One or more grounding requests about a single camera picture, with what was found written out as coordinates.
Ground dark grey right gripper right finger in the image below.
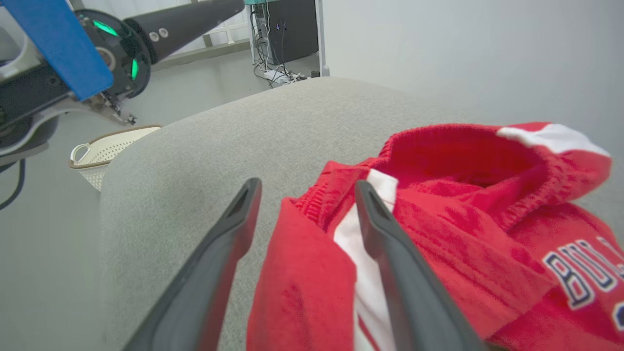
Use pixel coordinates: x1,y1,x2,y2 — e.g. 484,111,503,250
354,179,489,351

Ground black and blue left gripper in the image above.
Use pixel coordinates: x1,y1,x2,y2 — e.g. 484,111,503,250
0,0,114,135

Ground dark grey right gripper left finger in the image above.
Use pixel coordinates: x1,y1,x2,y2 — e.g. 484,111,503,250
122,177,263,351

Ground red basketball shorts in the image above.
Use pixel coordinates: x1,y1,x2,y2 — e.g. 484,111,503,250
246,122,624,351

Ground cream perforated laundry basket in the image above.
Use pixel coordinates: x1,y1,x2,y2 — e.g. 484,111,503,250
68,125,162,192

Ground white power strip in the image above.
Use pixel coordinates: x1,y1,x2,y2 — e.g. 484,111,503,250
263,70,307,84

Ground black computer tower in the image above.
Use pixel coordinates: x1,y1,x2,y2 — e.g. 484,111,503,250
266,0,320,65

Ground white rail frame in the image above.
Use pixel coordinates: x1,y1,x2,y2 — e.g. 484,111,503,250
193,22,254,49

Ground tangled black cables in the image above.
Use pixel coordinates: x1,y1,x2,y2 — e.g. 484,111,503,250
250,4,273,88

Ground white partition post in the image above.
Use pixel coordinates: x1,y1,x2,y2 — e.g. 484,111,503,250
314,0,331,78

